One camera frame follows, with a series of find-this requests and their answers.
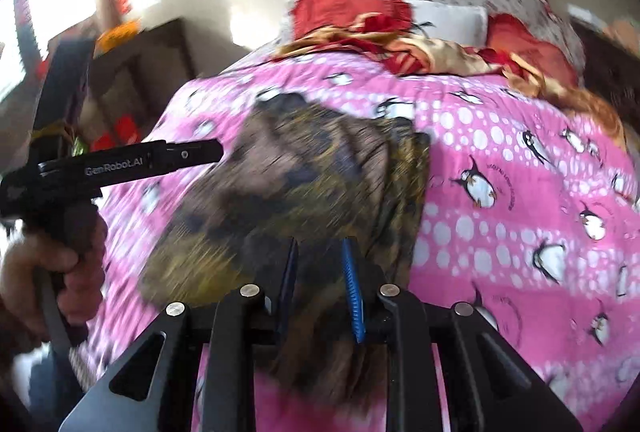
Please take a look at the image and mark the red boxes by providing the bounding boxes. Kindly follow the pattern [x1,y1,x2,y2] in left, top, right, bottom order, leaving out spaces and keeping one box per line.
[90,115,144,153]

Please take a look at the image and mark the dark wooden headboard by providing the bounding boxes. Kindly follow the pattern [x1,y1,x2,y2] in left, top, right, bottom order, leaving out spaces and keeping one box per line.
[570,17,640,123]

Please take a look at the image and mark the brown patterned garment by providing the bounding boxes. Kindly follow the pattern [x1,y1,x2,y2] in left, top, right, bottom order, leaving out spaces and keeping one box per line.
[140,92,433,413]

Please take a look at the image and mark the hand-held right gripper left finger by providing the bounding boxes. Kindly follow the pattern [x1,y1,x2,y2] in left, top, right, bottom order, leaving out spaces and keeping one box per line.
[57,239,301,432]

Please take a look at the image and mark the orange bag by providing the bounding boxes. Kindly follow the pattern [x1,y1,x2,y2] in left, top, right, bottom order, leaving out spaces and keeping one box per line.
[95,20,139,56]

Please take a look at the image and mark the person's left hand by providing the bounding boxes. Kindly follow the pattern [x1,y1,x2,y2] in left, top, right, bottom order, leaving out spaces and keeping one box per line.
[0,211,109,344]

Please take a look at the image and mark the red and gold quilt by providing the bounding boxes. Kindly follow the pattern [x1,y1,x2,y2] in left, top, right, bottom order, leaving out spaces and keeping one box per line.
[272,0,626,148]

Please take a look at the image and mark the wooden cabinet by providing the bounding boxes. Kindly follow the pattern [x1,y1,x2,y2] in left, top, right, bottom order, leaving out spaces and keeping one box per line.
[75,20,201,154]

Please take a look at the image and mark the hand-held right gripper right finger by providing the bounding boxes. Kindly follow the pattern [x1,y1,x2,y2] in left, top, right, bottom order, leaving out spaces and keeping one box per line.
[341,238,584,432]

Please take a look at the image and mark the pink penguin blanket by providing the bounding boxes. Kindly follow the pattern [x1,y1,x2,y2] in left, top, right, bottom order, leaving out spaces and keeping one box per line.
[65,47,640,432]

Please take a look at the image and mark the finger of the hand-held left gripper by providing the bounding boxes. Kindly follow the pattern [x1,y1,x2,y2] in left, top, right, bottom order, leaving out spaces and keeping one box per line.
[165,139,224,172]

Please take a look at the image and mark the window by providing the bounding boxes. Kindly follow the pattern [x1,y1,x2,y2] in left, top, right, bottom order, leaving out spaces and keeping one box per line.
[0,0,103,99]

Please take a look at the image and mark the white pillow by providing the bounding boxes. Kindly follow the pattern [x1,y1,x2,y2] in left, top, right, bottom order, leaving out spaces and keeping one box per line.
[407,0,489,46]

